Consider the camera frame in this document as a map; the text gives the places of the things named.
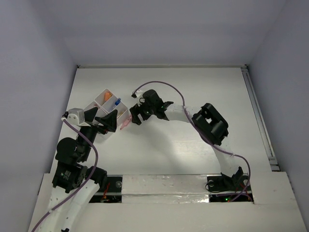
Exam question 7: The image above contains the orange cap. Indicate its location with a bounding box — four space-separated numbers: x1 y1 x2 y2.
104 92 112 102

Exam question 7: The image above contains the small spray bottle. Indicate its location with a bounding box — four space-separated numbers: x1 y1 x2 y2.
112 98 121 109

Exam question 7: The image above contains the pink highlighter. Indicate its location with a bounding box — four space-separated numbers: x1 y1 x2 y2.
120 116 132 130

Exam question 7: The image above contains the white compartment organizer tray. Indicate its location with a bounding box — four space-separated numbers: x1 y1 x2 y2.
84 89 129 132

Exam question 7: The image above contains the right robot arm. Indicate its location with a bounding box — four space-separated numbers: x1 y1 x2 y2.
130 89 243 191

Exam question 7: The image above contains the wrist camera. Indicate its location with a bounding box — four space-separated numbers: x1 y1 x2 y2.
131 89 145 105
61 108 87 126

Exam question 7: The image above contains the aluminium rail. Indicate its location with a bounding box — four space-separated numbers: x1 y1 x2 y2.
241 66 281 172

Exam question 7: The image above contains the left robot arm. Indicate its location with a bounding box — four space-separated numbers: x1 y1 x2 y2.
32 106 118 232

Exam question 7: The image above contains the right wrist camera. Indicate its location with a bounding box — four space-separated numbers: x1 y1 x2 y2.
131 89 145 105

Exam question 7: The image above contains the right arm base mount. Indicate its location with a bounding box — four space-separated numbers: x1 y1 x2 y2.
205 175 253 203

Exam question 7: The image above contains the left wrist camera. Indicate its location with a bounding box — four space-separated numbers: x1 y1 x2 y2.
61 108 87 126

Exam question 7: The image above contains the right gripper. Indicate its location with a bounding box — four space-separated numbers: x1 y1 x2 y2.
129 99 155 125

